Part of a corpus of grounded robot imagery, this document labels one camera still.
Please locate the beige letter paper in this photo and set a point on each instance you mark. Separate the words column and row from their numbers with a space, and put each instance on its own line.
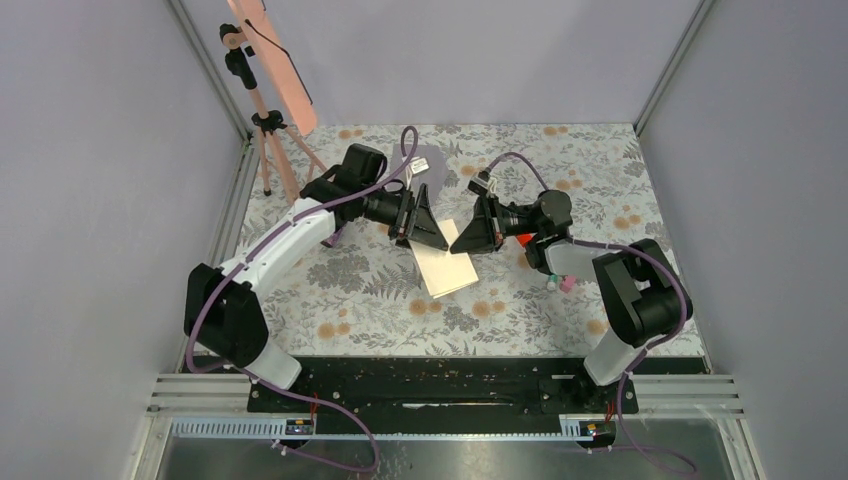
column 443, row 272

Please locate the pink board on tripod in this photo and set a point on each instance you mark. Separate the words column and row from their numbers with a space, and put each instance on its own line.
column 255, row 30

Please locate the red rectangular block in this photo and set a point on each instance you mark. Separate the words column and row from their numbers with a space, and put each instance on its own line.
column 525, row 240

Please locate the aluminium slotted rail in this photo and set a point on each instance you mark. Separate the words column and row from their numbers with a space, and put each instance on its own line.
column 296, row 429

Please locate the pink tripod stand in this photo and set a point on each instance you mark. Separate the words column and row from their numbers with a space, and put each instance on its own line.
column 267, row 123

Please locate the pink eraser block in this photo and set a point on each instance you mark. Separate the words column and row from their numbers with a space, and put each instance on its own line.
column 567, row 283

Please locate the purple glitter microphone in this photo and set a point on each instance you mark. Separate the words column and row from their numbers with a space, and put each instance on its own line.
column 332, row 240

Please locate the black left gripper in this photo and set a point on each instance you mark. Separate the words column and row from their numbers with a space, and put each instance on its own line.
column 425, row 229

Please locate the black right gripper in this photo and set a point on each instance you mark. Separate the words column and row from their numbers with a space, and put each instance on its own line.
column 487, row 230

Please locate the grey envelope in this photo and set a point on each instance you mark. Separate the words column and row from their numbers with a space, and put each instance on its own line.
column 430, row 164

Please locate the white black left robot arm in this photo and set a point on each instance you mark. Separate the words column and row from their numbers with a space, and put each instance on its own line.
column 224, row 303

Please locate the floral patterned table mat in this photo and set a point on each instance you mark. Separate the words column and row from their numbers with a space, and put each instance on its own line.
column 365, row 296

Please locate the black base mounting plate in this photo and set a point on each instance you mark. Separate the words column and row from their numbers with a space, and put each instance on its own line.
column 431, row 394

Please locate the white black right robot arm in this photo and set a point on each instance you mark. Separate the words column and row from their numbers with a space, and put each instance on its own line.
column 643, row 297

